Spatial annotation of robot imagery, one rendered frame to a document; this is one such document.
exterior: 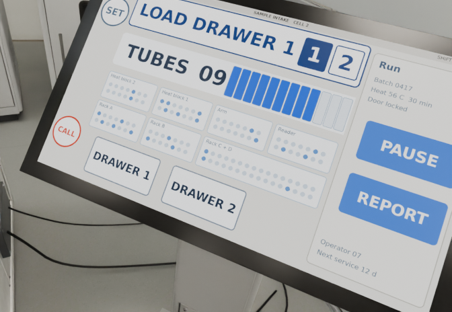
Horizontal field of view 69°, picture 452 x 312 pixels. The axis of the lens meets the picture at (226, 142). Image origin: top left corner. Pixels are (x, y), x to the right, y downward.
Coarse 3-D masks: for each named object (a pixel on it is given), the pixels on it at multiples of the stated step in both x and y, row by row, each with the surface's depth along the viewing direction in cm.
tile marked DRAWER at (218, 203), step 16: (176, 176) 39; (192, 176) 39; (176, 192) 39; (192, 192) 38; (208, 192) 38; (224, 192) 38; (240, 192) 37; (176, 208) 38; (192, 208) 38; (208, 208) 38; (224, 208) 37; (240, 208) 37; (224, 224) 37
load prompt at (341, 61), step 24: (144, 0) 43; (168, 0) 43; (144, 24) 43; (168, 24) 42; (192, 24) 41; (216, 24) 41; (240, 24) 40; (264, 24) 40; (216, 48) 40; (240, 48) 40; (264, 48) 39; (288, 48) 39; (312, 48) 38; (336, 48) 38; (360, 48) 37; (312, 72) 38; (336, 72) 37; (360, 72) 37
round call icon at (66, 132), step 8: (64, 112) 43; (56, 120) 43; (64, 120) 43; (72, 120) 43; (80, 120) 42; (56, 128) 43; (64, 128) 43; (72, 128) 42; (80, 128) 42; (48, 136) 43; (56, 136) 43; (64, 136) 42; (72, 136) 42; (80, 136) 42; (56, 144) 43; (64, 144) 42; (72, 144) 42
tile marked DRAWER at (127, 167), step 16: (96, 144) 42; (112, 144) 41; (96, 160) 41; (112, 160) 41; (128, 160) 40; (144, 160) 40; (160, 160) 40; (96, 176) 41; (112, 176) 40; (128, 176) 40; (144, 176) 40; (144, 192) 39
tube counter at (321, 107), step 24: (216, 72) 40; (240, 72) 39; (264, 72) 39; (240, 96) 39; (264, 96) 38; (288, 96) 38; (312, 96) 37; (336, 96) 37; (312, 120) 37; (336, 120) 37
